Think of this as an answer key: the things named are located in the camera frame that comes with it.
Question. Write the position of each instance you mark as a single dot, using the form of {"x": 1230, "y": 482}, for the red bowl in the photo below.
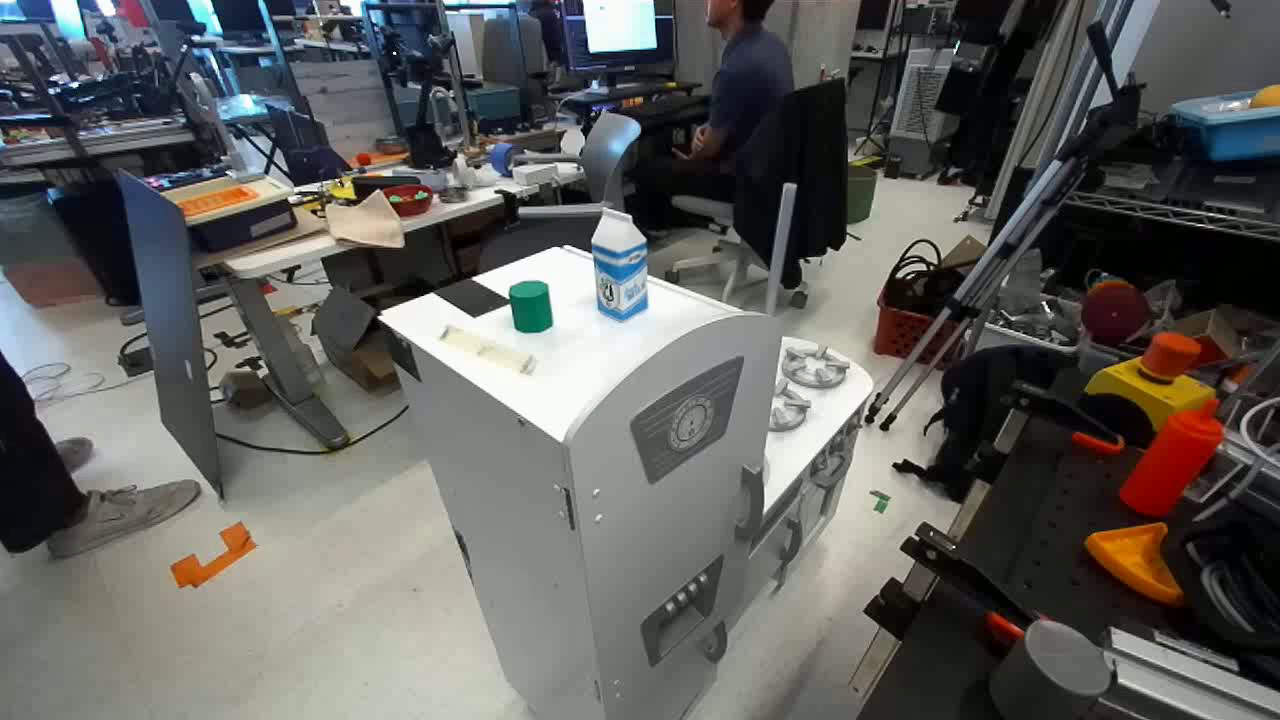
{"x": 404, "y": 197}

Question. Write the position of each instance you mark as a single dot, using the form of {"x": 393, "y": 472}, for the grey plastic chair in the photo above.
{"x": 608, "y": 153}

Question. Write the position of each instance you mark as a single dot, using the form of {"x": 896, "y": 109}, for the person black trousers grey shoes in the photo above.
{"x": 27, "y": 466}

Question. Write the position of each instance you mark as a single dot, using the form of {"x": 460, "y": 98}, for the aluminium extrusion rail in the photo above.
{"x": 1186, "y": 673}

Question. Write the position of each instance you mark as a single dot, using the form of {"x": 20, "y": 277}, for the grey cylinder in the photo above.
{"x": 1046, "y": 673}

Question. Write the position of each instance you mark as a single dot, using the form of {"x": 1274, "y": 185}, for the blue white milk carton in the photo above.
{"x": 622, "y": 275}

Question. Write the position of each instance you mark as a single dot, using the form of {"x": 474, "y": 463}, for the orange plastic cylinder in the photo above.
{"x": 1168, "y": 466}

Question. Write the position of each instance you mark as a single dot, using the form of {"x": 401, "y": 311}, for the red basket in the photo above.
{"x": 915, "y": 327}

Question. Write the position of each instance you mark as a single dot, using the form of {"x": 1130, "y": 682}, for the white work table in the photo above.
{"x": 286, "y": 250}

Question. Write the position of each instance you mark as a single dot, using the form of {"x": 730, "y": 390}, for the light blue container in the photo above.
{"x": 1226, "y": 124}

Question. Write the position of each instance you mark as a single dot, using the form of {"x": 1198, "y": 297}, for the white toy kitchen cabinet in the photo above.
{"x": 602, "y": 400}

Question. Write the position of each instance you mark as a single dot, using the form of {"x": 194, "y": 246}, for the orange floor bracket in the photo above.
{"x": 214, "y": 559}

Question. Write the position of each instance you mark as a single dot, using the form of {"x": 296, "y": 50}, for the black case orange top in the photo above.
{"x": 231, "y": 209}

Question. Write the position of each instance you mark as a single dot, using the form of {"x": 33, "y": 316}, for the black backpack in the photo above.
{"x": 985, "y": 415}

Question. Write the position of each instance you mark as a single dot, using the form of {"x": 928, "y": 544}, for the dark red ball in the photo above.
{"x": 1113, "y": 315}

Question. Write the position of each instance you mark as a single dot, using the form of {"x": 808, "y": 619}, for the yellow emergency stop red button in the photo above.
{"x": 1149, "y": 390}

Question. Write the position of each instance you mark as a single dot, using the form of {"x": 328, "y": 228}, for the beige crumpled paper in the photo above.
{"x": 366, "y": 223}

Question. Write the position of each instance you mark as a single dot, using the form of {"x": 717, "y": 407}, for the white rectangular block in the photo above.
{"x": 487, "y": 351}

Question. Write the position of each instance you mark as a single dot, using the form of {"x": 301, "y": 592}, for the green cylinder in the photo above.
{"x": 528, "y": 304}

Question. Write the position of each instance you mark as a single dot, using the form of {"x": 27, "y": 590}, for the seated person blue shirt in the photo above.
{"x": 745, "y": 83}

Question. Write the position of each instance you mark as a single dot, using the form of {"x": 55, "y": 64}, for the grey tripod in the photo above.
{"x": 995, "y": 263}

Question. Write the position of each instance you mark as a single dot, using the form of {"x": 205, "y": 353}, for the computer monitor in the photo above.
{"x": 622, "y": 26}

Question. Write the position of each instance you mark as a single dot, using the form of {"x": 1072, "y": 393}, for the orange wedge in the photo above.
{"x": 1133, "y": 560}

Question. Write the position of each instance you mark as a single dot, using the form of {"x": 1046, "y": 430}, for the dark grey standing panel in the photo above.
{"x": 168, "y": 335}

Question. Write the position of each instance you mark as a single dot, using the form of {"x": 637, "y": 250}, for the black office chair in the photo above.
{"x": 801, "y": 174}

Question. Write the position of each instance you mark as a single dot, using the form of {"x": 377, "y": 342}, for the grey toy stove burner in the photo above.
{"x": 790, "y": 409}
{"x": 816, "y": 366}

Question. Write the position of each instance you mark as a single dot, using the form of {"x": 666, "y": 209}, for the white post of toy kitchen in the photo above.
{"x": 783, "y": 246}

